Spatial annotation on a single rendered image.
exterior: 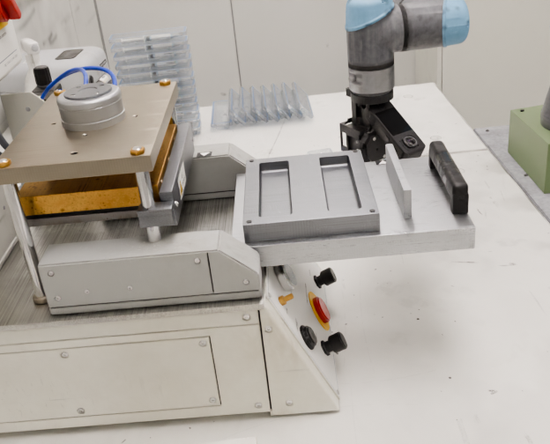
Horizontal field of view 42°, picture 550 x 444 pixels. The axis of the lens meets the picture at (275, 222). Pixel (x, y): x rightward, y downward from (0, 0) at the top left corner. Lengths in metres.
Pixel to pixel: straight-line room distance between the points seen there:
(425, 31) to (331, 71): 2.30
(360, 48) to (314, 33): 2.25
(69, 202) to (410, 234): 0.41
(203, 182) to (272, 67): 2.39
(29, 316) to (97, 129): 0.24
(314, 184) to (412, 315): 0.28
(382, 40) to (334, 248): 0.42
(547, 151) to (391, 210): 0.57
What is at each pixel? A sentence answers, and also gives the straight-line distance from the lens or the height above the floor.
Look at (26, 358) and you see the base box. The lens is 0.94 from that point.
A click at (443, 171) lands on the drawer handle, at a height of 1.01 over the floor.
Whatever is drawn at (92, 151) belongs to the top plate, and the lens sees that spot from 0.84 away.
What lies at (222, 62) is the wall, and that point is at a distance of 3.44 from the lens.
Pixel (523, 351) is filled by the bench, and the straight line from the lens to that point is 1.06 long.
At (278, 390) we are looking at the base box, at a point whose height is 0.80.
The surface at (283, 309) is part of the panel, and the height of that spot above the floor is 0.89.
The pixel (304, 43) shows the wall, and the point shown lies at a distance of 3.43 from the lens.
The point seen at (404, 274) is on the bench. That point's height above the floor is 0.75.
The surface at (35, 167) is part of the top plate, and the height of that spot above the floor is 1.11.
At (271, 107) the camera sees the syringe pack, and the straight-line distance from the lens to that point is 1.90.
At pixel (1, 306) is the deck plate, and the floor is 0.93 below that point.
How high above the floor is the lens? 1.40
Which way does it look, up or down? 28 degrees down
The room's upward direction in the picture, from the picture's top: 6 degrees counter-clockwise
